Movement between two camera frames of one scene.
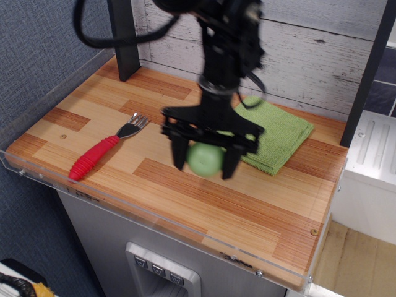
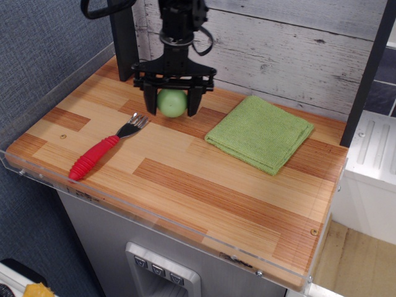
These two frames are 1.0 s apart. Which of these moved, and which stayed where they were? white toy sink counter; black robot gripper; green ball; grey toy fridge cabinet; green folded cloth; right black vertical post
Moved: black robot gripper; green ball
Stayed: right black vertical post; grey toy fridge cabinet; white toy sink counter; green folded cloth
